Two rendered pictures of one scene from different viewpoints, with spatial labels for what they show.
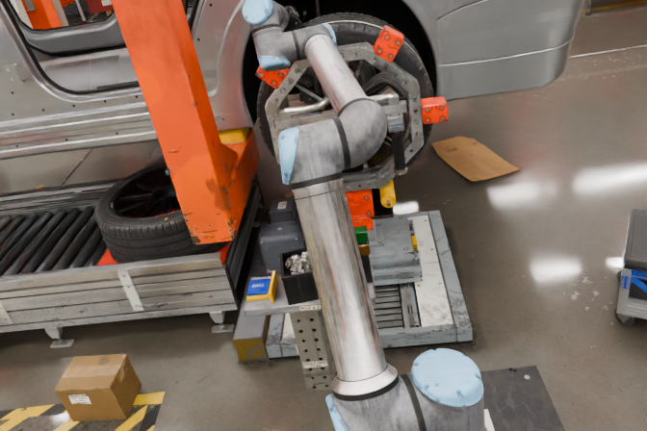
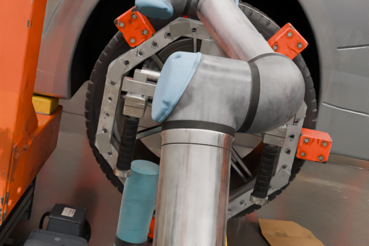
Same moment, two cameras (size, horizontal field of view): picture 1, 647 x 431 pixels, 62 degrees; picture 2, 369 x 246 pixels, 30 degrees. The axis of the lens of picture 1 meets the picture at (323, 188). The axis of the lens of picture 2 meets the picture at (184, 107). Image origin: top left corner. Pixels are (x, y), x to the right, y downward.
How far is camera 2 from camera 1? 0.32 m
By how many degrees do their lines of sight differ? 17
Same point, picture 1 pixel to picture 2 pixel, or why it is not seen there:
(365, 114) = (286, 71)
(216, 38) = not seen: outside the picture
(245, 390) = not seen: outside the picture
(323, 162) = (221, 104)
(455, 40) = (351, 81)
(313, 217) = (184, 173)
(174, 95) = (8, 2)
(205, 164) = (7, 107)
